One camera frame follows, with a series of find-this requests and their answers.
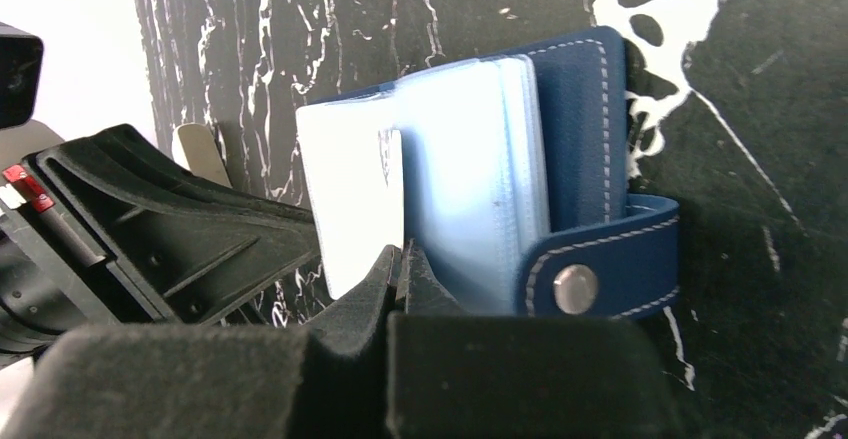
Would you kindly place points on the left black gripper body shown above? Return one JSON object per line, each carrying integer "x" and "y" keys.
{"x": 58, "y": 271}

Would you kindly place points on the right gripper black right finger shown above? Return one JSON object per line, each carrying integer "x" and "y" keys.
{"x": 456, "y": 375}

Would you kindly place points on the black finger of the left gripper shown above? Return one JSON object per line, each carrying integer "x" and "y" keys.
{"x": 157, "y": 243}

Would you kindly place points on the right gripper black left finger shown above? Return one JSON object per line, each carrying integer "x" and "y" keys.
{"x": 323, "y": 379}

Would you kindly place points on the blue leather card holder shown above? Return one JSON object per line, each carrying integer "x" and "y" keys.
{"x": 508, "y": 170}

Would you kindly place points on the white eraser block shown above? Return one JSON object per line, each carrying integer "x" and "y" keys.
{"x": 194, "y": 148}

